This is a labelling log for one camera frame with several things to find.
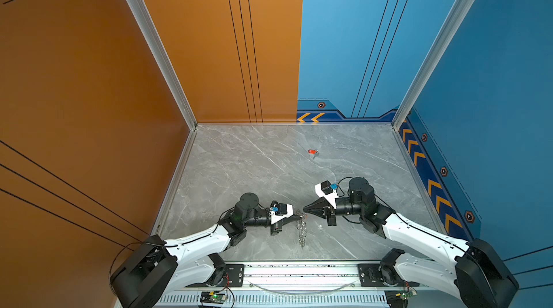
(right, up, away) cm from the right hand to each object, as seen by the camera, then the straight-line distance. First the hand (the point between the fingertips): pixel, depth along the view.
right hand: (305, 210), depth 71 cm
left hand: (-2, -2, +2) cm, 3 cm away
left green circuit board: (-31, -29, -1) cm, 42 cm away
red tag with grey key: (+9, +18, +37) cm, 42 cm away
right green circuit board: (+33, -27, -2) cm, 43 cm away
